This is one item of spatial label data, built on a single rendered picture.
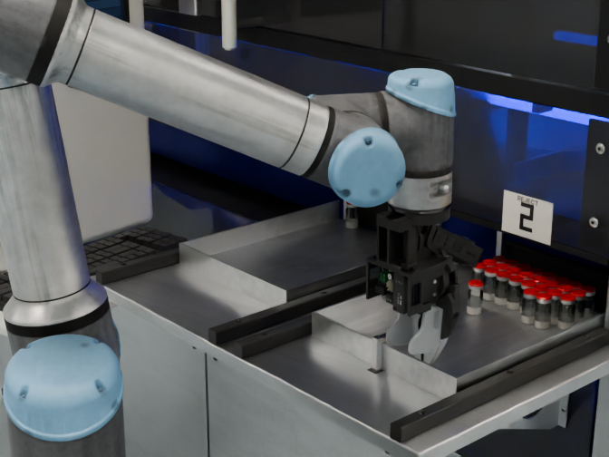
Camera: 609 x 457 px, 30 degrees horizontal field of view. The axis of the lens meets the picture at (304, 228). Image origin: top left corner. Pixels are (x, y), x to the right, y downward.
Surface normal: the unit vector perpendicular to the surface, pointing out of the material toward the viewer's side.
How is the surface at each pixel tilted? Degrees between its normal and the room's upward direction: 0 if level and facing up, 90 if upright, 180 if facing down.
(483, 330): 0
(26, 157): 89
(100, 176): 90
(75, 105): 90
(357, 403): 0
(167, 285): 0
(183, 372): 90
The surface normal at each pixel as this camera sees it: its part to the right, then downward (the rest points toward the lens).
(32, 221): 0.15, 0.33
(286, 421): -0.75, 0.22
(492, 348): 0.00, -0.95
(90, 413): 0.62, 0.22
